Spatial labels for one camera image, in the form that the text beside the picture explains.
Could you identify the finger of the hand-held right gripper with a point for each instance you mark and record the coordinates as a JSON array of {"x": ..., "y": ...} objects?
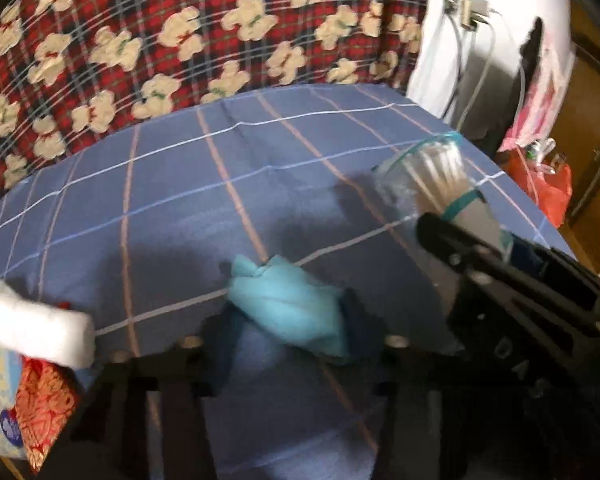
[
  {"x": 527, "y": 257},
  {"x": 440, "y": 235}
]

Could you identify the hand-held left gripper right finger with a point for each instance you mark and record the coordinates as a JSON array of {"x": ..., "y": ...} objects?
[{"x": 360, "y": 327}]

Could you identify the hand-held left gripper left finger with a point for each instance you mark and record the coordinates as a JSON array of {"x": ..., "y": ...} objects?
[{"x": 220, "y": 345}]

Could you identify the clear cotton swab container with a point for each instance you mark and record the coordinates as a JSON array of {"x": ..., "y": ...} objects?
[{"x": 440, "y": 175}]

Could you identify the light blue cloth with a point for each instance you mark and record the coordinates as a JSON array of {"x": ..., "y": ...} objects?
[{"x": 290, "y": 305}]

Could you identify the red plastic bag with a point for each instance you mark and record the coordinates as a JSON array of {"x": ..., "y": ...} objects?
[{"x": 550, "y": 195}]

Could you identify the clear plastic bottles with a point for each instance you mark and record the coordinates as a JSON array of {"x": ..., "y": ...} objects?
[{"x": 545, "y": 157}]

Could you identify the brown wooden door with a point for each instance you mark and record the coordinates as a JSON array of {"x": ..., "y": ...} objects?
[{"x": 595, "y": 160}]

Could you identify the pink plastic bag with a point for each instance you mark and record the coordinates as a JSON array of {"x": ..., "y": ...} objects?
[{"x": 540, "y": 105}]

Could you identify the blue checked bedsheet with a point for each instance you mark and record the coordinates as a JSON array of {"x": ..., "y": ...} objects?
[{"x": 180, "y": 185}]

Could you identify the red patterned pouch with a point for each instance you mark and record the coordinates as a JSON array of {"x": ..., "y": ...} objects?
[{"x": 45, "y": 400}]

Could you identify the white cotton roll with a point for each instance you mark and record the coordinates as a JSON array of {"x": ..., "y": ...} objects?
[{"x": 30, "y": 320}]

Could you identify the white power adapter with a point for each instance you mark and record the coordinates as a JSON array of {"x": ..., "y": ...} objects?
[{"x": 472, "y": 10}]

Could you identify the red plaid bear blanket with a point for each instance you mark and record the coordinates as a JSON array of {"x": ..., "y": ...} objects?
[{"x": 180, "y": 35}]

